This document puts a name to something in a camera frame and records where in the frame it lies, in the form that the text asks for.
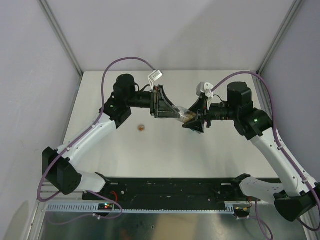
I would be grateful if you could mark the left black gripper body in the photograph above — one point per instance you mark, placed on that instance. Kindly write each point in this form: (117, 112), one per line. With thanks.
(153, 101)

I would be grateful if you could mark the aluminium frame post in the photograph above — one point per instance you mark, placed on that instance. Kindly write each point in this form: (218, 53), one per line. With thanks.
(52, 20)
(280, 34)

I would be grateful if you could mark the grey slotted cable duct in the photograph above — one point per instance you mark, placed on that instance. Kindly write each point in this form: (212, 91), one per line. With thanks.
(106, 208)

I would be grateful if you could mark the clear pill bottle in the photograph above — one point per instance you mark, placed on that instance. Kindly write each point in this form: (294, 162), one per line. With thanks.
(185, 115)

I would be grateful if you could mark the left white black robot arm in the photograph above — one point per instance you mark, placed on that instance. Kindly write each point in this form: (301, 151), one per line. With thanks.
(60, 165)

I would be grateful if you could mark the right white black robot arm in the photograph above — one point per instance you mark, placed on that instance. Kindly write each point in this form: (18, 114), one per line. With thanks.
(295, 194)

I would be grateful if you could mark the left aluminium frame post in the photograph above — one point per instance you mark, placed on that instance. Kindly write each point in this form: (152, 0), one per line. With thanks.
(52, 20)

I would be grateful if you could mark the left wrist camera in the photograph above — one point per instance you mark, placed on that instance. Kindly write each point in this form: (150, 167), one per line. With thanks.
(153, 77)

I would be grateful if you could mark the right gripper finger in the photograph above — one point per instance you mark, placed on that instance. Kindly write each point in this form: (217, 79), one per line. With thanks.
(196, 123)
(197, 107)

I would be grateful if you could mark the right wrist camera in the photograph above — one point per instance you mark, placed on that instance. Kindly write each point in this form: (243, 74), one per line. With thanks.
(205, 88)

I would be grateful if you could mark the shiny metal base plate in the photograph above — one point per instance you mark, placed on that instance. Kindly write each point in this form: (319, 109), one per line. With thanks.
(131, 226)

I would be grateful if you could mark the right aluminium frame post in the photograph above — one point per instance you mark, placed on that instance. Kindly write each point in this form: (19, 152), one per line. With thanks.
(280, 34)

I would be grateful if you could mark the white bottle cap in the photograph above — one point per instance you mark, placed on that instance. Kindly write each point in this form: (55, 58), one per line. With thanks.
(141, 128)

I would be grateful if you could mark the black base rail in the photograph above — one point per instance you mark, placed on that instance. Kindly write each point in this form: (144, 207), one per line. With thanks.
(172, 193)

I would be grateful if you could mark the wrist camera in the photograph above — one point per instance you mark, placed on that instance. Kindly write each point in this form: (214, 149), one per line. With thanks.
(153, 77)
(205, 88)

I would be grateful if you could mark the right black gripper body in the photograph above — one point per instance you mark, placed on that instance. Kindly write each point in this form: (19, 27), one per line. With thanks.
(206, 114)

